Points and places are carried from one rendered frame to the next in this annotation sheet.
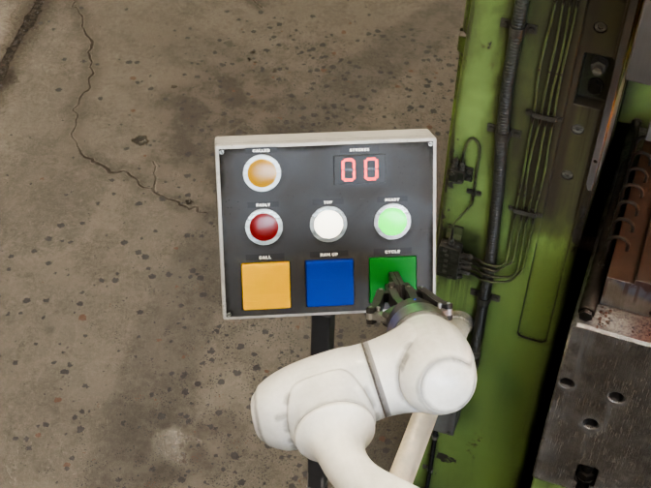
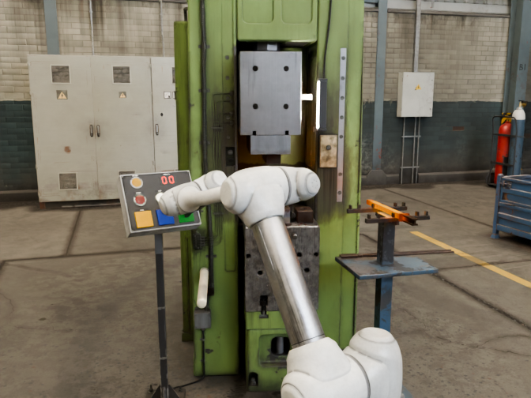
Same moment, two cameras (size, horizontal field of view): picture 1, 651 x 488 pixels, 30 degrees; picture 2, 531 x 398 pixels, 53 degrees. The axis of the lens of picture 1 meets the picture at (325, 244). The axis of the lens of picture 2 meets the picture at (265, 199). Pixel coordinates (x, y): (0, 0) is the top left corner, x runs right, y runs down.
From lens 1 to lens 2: 1.46 m
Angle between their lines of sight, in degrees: 40
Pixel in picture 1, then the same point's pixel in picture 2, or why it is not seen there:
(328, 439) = (189, 192)
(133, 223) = (47, 339)
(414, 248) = not seen: hidden behind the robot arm
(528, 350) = (230, 277)
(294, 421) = (176, 195)
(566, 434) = (253, 282)
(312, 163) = (152, 178)
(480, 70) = (195, 162)
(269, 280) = (144, 216)
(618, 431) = not seen: hidden behind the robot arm
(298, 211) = (150, 194)
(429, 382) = (215, 176)
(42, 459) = not seen: outside the picture
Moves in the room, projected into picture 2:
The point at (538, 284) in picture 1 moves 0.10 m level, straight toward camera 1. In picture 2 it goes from (227, 244) to (229, 249)
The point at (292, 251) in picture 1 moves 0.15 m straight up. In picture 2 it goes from (150, 207) to (148, 174)
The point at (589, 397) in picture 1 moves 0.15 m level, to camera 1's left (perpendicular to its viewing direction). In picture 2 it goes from (257, 260) to (228, 263)
